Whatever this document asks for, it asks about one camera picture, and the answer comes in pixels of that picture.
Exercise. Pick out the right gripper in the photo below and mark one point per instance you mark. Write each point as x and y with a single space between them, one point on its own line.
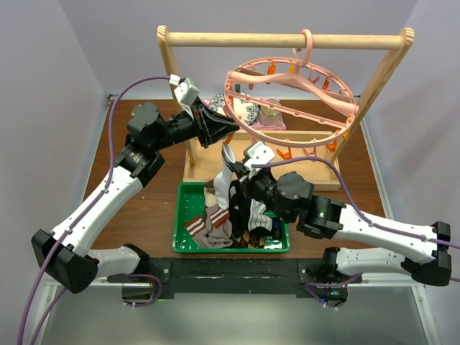
247 179

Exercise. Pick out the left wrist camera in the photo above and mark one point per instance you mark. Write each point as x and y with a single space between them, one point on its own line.
184 90

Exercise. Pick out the pink round clip hanger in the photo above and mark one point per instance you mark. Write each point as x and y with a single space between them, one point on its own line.
304 91

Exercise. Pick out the floral ceramic plate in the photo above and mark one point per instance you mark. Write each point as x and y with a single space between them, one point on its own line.
246 111

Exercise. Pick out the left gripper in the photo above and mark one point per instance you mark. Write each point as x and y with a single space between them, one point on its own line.
210 126

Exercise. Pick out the wooden hanging rack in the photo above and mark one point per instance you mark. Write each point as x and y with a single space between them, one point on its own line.
323 178

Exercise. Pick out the pink cloth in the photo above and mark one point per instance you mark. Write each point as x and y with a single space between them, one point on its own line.
257 124

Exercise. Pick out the orange clothespin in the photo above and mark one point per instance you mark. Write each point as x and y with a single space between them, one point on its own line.
228 139
285 155

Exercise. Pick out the grey sock with red stripes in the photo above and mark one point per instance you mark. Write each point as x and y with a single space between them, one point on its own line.
212 230

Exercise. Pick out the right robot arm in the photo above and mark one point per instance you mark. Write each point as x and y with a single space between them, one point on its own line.
421 252

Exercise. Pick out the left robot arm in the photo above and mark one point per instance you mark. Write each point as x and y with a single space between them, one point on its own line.
65 253

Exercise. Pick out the brown and cream sock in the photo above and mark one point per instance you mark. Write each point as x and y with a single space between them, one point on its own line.
209 194

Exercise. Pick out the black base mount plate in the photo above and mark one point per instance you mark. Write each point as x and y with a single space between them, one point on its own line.
249 276

